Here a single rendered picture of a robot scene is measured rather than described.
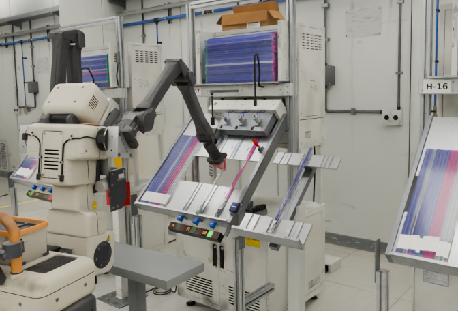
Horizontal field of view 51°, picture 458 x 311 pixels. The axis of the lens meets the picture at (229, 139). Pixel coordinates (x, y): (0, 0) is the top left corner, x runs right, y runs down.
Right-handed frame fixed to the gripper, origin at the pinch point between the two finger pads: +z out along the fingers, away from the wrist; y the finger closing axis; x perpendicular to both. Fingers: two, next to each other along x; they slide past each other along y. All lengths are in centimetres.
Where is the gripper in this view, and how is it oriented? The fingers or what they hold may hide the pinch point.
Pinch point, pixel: (223, 168)
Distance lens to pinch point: 254.9
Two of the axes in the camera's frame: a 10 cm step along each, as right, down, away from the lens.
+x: -4.7, 6.9, -5.5
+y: -7.8, -0.4, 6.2
